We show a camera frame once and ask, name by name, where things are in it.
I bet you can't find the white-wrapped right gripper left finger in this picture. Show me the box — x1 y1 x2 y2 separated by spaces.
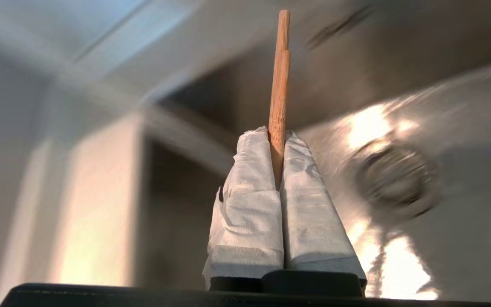
203 127 284 291

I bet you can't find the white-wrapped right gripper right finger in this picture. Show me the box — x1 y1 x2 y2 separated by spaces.
280 130 367 295

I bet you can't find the wooden chopstick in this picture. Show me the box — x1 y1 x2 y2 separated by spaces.
268 50 292 190
276 9 291 52

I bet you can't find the stainless steel sink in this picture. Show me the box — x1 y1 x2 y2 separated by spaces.
139 0 491 301

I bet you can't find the round metal drain strainer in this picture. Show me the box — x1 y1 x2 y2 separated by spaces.
354 141 440 220

